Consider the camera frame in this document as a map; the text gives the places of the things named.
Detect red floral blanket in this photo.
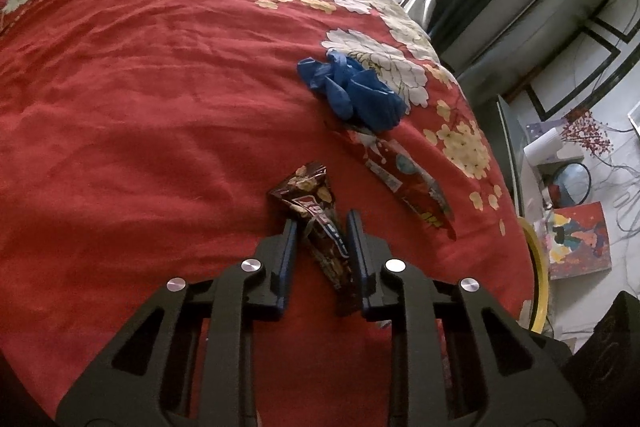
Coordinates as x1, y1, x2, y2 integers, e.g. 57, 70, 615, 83
0, 0, 543, 427

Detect crumpled blue gloves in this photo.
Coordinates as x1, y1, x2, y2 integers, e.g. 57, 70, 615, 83
296, 49, 408, 132

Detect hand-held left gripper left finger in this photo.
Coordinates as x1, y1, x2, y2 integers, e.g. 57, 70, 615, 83
55, 218, 299, 427

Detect blue round basin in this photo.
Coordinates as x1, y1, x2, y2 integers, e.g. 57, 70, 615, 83
547, 162, 593, 208

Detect colourful painted canvas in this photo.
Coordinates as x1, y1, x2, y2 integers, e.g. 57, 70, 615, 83
542, 202, 613, 280

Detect brown chocolate wrapper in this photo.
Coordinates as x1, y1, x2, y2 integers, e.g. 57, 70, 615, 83
268, 161, 363, 318

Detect yellow hoop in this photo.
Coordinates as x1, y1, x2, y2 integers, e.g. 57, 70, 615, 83
517, 214, 551, 335

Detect red patterned snack wrapper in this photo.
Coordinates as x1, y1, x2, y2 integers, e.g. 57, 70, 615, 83
332, 127, 458, 240

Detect black flat panel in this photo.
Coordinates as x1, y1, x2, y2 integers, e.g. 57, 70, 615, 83
495, 96, 526, 220

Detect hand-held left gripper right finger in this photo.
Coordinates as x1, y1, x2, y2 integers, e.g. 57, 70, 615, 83
347, 209, 586, 427

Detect white standing air conditioner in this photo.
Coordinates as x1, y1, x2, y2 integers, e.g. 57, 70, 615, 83
445, 0, 613, 98

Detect white tissue roll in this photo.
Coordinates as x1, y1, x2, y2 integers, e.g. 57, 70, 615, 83
522, 127, 563, 165

